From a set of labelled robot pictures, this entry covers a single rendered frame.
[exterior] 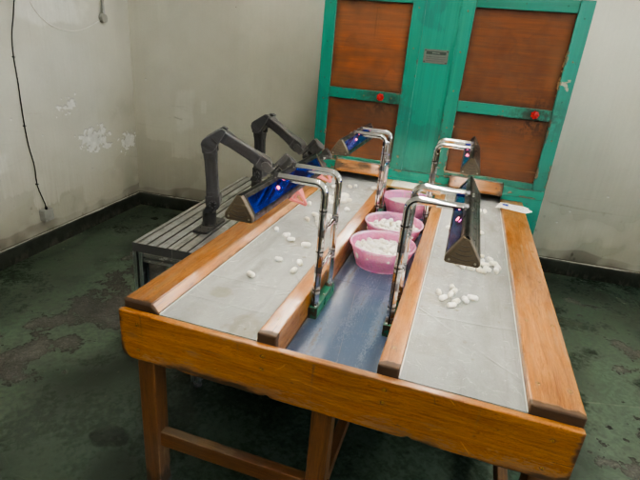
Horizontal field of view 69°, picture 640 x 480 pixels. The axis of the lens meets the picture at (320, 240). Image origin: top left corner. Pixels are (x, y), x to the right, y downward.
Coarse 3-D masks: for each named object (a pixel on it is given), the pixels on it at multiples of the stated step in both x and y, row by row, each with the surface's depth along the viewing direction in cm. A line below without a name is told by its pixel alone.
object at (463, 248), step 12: (468, 180) 156; (456, 216) 129; (468, 216) 118; (456, 228) 119; (468, 228) 109; (480, 228) 127; (456, 240) 109; (468, 240) 105; (480, 240) 118; (456, 252) 106; (468, 252) 106; (480, 252) 111; (468, 264) 106
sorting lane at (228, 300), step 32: (320, 192) 257; (352, 192) 262; (288, 224) 208; (256, 256) 173; (288, 256) 176; (192, 288) 147; (224, 288) 149; (256, 288) 151; (288, 288) 153; (192, 320) 131; (224, 320) 132; (256, 320) 134
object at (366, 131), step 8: (360, 128) 238; (368, 128) 237; (368, 136) 223; (376, 136) 221; (384, 136) 221; (392, 136) 235; (384, 144) 221; (384, 152) 223; (384, 160) 225; (384, 168) 227; (384, 176) 242; (384, 184) 243; (376, 192) 231; (384, 192) 245; (376, 200) 232; (376, 208) 233; (384, 208) 251
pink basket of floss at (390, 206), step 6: (390, 192) 263; (396, 192) 265; (402, 192) 265; (408, 192) 265; (390, 204) 247; (396, 204) 244; (402, 204) 242; (390, 210) 250; (396, 210) 247; (402, 210) 245; (420, 210) 246; (396, 216) 249; (414, 216) 247; (420, 216) 249
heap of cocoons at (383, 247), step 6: (372, 240) 199; (378, 240) 198; (384, 240) 199; (390, 240) 199; (360, 246) 192; (366, 246) 192; (372, 246) 193; (378, 246) 192; (384, 246) 192; (390, 246) 194; (396, 246) 194; (372, 252) 185; (378, 252) 186; (384, 252) 186; (390, 252) 188; (378, 258) 181; (384, 258) 183
